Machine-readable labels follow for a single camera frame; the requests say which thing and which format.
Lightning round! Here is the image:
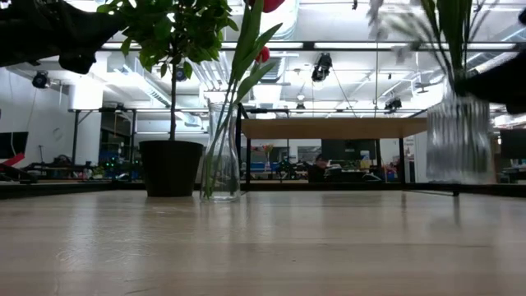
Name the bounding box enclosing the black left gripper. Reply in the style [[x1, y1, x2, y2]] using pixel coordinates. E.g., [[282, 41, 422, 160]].
[[0, 0, 127, 75]]

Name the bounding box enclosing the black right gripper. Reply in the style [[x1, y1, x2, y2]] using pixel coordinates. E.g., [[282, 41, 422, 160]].
[[455, 51, 526, 116]]

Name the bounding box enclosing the yellow artificial flower spray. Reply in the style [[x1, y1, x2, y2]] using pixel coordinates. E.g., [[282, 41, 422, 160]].
[[418, 0, 501, 98]]

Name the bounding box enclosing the ribbed glass vase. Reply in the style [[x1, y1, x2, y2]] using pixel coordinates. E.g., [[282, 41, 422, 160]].
[[426, 92, 496, 185]]

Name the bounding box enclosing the white artificial flower spray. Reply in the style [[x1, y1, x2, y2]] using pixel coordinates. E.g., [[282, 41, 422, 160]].
[[365, 0, 461, 95]]

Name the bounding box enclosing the dark red artificial tulip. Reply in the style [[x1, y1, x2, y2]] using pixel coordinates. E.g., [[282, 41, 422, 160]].
[[205, 45, 277, 201]]

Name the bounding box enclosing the smooth clear glass vase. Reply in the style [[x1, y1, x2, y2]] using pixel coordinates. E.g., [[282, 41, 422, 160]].
[[200, 102, 242, 202]]

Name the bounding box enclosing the black monitor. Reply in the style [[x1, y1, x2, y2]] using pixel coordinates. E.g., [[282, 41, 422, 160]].
[[0, 131, 30, 160], [321, 139, 377, 162], [500, 128, 526, 161]]

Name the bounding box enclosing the red flat object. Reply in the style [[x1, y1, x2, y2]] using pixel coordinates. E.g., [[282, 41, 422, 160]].
[[0, 152, 26, 168]]

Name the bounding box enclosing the green plant in black pot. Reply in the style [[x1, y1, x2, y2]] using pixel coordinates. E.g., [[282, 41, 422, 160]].
[[96, 0, 239, 198]]

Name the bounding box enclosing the orange flower bouquet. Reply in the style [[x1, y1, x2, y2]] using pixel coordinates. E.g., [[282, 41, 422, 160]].
[[261, 142, 275, 172]]

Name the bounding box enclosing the black background workstation frame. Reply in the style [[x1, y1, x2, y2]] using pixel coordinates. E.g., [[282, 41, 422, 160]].
[[67, 106, 139, 183]]

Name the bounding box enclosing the black aluminium table frame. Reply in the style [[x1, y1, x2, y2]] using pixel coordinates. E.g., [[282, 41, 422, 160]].
[[0, 179, 526, 201]]

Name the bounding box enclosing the wooden shelf with black frame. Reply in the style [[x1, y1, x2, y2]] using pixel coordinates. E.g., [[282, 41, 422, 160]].
[[234, 102, 460, 197]]

